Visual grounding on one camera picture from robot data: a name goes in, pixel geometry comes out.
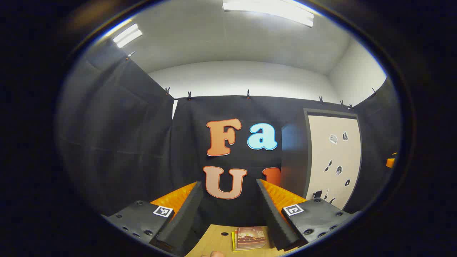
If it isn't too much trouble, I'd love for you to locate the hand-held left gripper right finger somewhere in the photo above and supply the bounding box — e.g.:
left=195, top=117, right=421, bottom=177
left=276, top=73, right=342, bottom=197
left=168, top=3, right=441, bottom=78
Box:
left=256, top=178, right=361, bottom=252

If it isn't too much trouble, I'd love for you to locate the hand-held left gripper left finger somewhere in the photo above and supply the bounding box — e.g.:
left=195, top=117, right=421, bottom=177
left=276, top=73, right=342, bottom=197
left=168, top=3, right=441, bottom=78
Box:
left=101, top=181, right=204, bottom=256

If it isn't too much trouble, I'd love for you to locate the dark grey cabinet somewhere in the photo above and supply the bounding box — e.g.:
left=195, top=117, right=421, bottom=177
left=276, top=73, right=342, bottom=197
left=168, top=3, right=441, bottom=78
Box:
left=281, top=108, right=363, bottom=211

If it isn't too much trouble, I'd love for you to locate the black backdrop cloth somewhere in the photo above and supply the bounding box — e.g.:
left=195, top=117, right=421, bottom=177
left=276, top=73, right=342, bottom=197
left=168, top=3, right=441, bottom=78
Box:
left=57, top=43, right=402, bottom=229

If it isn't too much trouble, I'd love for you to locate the row of black cloth clips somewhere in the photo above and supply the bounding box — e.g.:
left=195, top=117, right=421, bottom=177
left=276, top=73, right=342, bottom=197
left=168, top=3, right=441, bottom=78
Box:
left=126, top=51, right=377, bottom=109

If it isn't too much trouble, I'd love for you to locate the small ceiling light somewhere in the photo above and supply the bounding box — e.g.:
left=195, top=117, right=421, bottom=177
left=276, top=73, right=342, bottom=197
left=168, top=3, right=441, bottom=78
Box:
left=113, top=24, right=143, bottom=48

